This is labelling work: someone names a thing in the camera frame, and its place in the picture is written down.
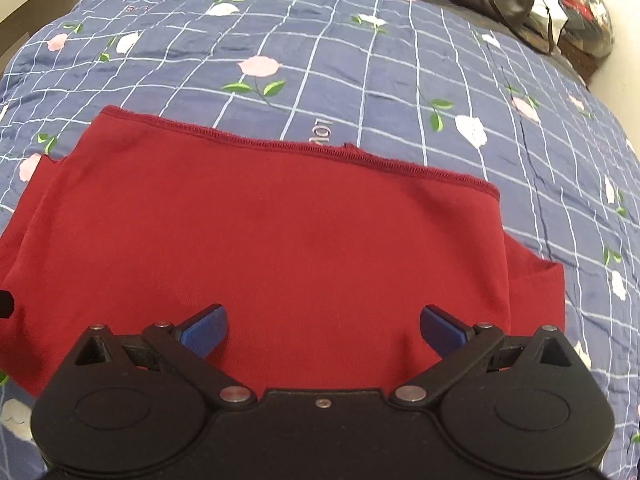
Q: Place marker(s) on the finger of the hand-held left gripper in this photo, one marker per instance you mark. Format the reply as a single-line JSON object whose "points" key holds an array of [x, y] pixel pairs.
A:
{"points": [[5, 304]]}

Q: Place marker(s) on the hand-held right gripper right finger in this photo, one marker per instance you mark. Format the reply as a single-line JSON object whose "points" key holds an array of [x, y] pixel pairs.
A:
{"points": [[440, 332]]}

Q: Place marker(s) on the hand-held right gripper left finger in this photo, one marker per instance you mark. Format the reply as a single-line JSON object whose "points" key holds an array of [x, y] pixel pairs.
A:
{"points": [[205, 332]]}

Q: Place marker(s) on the red long-sleeve shirt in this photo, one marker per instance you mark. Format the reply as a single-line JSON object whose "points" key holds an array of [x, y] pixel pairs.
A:
{"points": [[300, 240]]}

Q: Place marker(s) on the clear plastic bag of clothes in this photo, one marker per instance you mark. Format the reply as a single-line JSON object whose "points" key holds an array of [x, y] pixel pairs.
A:
{"points": [[587, 15]]}

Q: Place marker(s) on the blue floral checked quilt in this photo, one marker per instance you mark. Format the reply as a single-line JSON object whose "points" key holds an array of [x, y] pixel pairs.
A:
{"points": [[350, 60]]}

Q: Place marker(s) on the dark wooden nightstand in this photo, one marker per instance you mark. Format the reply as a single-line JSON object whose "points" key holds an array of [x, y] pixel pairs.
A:
{"points": [[580, 57]]}

